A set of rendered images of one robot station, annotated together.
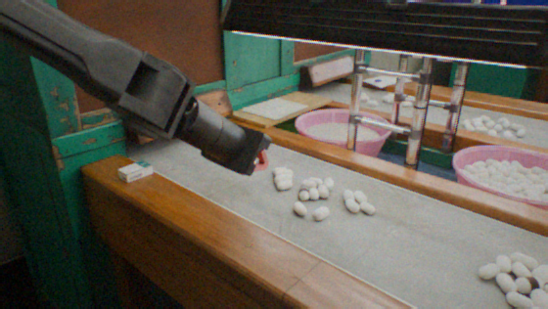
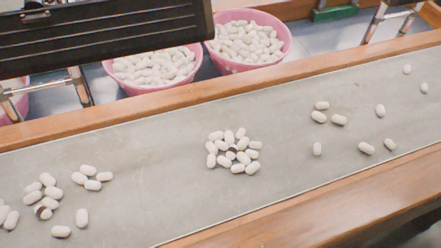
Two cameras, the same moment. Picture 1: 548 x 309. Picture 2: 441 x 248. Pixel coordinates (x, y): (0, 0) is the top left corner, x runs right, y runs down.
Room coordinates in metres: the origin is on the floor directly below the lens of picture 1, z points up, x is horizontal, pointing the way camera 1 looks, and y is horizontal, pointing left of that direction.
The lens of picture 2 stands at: (0.31, 0.02, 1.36)
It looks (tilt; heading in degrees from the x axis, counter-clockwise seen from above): 52 degrees down; 290
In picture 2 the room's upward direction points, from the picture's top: 8 degrees clockwise
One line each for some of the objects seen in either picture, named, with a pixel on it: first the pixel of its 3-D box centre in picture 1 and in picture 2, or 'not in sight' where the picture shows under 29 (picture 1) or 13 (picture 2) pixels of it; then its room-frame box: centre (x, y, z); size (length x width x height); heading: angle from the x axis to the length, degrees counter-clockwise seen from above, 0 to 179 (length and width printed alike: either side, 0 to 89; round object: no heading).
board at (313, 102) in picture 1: (283, 108); not in sight; (1.19, -0.04, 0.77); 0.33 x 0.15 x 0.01; 139
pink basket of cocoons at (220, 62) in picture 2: not in sight; (245, 46); (0.57, -0.74, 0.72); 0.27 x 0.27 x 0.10
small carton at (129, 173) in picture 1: (135, 171); not in sight; (0.74, 0.28, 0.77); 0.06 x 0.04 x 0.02; 139
